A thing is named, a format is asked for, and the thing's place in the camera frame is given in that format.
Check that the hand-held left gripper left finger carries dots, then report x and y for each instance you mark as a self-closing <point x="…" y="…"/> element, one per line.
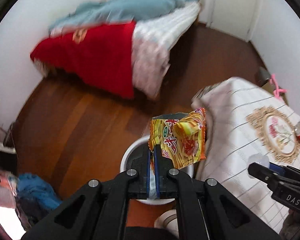
<point x="148" y="172"/>

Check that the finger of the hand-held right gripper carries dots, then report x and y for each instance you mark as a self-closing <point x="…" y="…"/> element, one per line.
<point x="263" y="172"/>
<point x="280" y="168"/>

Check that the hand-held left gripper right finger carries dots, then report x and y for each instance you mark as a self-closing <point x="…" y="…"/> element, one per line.
<point x="157" y="172"/>

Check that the white trash bin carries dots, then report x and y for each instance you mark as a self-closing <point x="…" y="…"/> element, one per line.
<point x="130" y="153"/>

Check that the yellow snack packet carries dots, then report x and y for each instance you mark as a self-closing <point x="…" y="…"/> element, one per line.
<point x="185" y="142"/>

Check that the white patterned tablecloth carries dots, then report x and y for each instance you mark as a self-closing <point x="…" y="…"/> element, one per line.
<point x="230" y="140"/>

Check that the white tape roll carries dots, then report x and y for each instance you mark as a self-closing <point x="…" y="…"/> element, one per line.
<point x="166" y="221"/>

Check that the pink ribbon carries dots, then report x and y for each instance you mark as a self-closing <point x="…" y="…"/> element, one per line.
<point x="277" y="88"/>

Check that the blue cloth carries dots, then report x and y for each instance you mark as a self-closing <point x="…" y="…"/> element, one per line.
<point x="37" y="190"/>

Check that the red blanket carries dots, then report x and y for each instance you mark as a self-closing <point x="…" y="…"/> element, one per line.
<point x="97" y="55"/>

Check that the grey checkered bed sheet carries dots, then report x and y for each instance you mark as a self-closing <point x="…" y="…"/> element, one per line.
<point x="165" y="30"/>

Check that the pink cloth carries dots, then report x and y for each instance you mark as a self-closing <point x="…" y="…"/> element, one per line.
<point x="1" y="192"/>

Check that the light blue duvet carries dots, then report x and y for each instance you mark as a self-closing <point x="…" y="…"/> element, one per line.
<point x="140" y="5"/>

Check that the white door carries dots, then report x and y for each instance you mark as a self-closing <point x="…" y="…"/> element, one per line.
<point x="237" y="5"/>

